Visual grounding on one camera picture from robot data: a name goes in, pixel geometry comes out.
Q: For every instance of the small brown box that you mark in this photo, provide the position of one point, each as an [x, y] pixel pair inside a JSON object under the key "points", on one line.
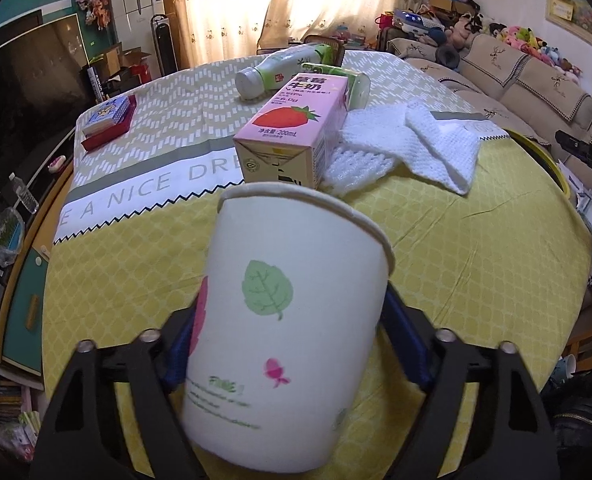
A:
{"points": [[321, 41]]}

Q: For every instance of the smaller black television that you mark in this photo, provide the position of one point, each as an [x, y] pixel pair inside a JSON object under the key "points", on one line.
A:
{"points": [[21, 22]]}

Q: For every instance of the green white drink bottle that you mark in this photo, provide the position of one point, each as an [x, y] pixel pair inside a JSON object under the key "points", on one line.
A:
{"points": [[276, 67]]}

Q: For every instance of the white standing air conditioner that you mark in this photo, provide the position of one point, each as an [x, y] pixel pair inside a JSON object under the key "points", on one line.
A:
{"points": [[136, 5]]}

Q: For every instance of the white knitted cloth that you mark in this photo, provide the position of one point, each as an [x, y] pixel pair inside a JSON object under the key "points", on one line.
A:
{"points": [[366, 150]]}

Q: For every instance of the black printed sign board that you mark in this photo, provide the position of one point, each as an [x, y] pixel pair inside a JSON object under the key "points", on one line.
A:
{"points": [[97, 84]]}

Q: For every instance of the pile of plush toys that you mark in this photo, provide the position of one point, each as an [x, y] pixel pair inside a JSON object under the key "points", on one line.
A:
{"points": [[521, 37]]}

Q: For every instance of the white blue mug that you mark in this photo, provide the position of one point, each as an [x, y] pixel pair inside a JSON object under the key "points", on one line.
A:
{"points": [[565, 367]]}

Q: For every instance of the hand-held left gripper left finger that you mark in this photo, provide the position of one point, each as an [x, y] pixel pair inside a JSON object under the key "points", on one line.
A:
{"points": [[176, 360]]}

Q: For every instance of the small green label jar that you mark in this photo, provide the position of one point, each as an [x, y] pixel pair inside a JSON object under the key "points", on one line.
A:
{"points": [[358, 90]]}

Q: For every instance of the white paper cup leaf print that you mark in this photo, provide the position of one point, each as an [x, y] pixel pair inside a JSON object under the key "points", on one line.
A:
{"points": [[286, 360]]}

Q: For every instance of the glass coffee table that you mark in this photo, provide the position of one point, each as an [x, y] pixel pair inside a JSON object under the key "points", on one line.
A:
{"points": [[356, 39]]}

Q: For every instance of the large black television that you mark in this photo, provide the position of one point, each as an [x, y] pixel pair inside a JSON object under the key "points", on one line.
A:
{"points": [[26, 110]]}

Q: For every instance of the green wooden television cabinet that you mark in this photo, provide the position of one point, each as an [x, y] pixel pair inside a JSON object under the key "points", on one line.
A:
{"points": [[26, 310]]}

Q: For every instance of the loose papers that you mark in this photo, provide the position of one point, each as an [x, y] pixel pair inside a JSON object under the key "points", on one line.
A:
{"points": [[588, 210]]}

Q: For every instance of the white foam net wrap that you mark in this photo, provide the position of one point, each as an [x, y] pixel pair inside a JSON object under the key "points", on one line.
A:
{"points": [[446, 145]]}

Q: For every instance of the clear plastic bag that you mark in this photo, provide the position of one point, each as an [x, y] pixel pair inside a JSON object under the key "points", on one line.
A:
{"points": [[6, 237]]}

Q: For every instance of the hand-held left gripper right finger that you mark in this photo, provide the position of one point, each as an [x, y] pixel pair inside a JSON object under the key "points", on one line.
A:
{"points": [[406, 345]]}

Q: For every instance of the pink milk carton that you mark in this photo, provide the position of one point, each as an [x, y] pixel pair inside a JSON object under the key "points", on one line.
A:
{"points": [[286, 120]]}

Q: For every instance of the blue tissue pack on tray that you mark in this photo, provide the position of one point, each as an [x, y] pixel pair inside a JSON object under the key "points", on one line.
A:
{"points": [[111, 137]]}

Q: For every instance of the hanging flower wreath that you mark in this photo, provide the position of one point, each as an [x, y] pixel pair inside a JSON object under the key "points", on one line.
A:
{"points": [[95, 2]]}

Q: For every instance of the black white tower fan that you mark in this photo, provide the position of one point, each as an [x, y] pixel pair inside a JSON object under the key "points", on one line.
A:
{"points": [[165, 45]]}

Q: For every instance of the clear water bottle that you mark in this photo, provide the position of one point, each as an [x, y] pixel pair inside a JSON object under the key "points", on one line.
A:
{"points": [[23, 195]]}

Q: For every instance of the row of books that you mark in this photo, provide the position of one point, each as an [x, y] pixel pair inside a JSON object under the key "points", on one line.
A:
{"points": [[11, 405]]}

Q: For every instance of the beige sofa with covers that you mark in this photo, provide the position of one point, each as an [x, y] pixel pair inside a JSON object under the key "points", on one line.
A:
{"points": [[516, 85]]}

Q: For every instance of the open cardboard boxes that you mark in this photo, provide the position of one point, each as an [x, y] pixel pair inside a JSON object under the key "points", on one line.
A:
{"points": [[123, 62]]}

